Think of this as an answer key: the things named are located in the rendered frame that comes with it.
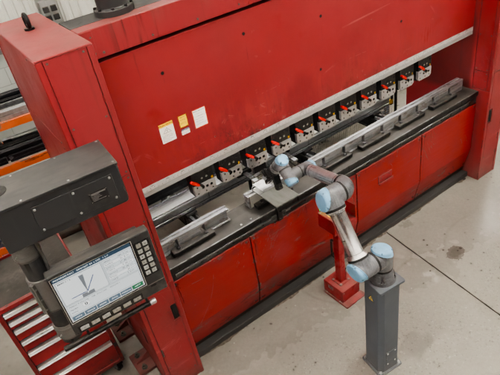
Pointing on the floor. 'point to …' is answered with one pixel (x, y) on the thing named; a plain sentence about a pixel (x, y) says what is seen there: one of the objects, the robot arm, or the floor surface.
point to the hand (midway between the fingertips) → (268, 183)
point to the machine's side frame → (480, 138)
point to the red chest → (32, 339)
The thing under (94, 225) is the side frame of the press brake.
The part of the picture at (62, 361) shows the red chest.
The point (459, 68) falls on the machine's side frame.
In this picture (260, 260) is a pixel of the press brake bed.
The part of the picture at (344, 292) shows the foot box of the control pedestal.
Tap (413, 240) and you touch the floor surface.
